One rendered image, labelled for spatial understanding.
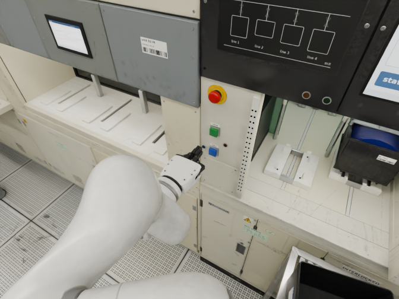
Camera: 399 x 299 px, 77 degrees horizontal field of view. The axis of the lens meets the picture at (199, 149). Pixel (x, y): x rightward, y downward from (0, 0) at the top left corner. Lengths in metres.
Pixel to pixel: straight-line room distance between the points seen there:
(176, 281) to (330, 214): 0.99
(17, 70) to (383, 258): 2.08
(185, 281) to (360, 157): 1.05
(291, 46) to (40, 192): 2.33
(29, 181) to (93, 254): 2.48
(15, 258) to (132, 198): 2.07
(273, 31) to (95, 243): 0.58
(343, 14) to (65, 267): 0.62
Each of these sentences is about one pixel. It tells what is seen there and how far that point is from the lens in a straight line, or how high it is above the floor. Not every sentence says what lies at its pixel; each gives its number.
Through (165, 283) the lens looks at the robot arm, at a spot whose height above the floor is 1.54.
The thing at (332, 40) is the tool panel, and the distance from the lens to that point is 0.65.
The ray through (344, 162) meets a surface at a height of 0.99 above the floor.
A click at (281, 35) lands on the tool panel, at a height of 1.56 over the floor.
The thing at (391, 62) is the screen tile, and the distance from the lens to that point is 0.67.
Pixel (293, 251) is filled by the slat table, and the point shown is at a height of 0.76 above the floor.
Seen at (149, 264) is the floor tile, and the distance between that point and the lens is 1.94.
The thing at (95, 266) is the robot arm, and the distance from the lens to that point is 0.29.
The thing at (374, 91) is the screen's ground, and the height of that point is 1.48.
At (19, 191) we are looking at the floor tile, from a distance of 2.70.
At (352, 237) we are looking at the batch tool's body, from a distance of 1.17.
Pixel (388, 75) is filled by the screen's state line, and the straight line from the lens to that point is 0.68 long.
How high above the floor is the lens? 1.78
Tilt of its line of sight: 44 degrees down
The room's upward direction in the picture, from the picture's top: straight up
